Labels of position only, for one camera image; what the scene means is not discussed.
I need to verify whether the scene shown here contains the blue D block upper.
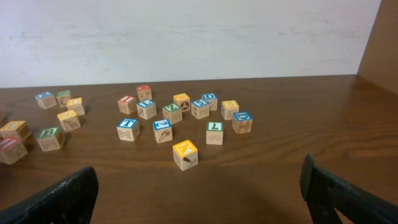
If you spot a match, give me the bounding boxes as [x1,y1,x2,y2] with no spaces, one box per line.
[201,93,218,111]

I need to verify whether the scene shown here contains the yellow block lower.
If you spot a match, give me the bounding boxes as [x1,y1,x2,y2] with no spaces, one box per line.
[57,110,81,132]

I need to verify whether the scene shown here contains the green N block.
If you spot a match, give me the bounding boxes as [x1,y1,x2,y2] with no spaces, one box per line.
[57,90,71,108]

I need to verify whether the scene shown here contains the yellow O block middle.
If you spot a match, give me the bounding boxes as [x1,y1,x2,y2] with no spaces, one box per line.
[1,121,32,142]

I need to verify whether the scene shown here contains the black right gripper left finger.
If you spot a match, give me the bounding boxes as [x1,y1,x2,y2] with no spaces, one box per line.
[1,167,99,223]

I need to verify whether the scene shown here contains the red block top right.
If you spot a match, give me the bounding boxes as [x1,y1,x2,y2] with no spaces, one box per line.
[136,85,152,101]

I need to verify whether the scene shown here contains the green Z block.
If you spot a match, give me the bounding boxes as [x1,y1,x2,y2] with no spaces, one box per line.
[162,103,182,124]

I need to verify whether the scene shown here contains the yellow block upper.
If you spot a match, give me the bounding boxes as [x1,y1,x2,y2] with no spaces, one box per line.
[67,97,86,116]

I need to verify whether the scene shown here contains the blue T block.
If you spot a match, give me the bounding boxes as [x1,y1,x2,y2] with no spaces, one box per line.
[117,118,141,141]

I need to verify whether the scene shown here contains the red I block left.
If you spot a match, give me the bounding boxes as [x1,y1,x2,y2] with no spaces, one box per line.
[1,137,28,165]

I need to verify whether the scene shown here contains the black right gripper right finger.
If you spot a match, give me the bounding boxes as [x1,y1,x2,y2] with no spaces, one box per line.
[299,154,397,224]

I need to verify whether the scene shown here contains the blue L block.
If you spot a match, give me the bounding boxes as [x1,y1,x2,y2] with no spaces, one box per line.
[137,100,157,119]

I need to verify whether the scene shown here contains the green 7 block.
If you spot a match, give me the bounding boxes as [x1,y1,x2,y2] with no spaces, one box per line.
[206,121,224,145]

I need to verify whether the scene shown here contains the yellow K block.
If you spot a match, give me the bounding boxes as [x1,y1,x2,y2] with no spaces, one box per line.
[173,140,198,170]

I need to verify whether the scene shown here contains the green B block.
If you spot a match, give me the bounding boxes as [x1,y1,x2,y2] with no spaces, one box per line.
[36,126,65,152]

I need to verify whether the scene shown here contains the blue X block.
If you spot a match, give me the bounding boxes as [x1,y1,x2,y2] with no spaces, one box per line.
[35,91,57,110]

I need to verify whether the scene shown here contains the blue 2 block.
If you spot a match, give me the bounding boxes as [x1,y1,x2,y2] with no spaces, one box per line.
[152,119,173,143]

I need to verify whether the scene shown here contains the blue 5 block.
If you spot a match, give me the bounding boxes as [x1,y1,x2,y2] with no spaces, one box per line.
[191,99,210,119]

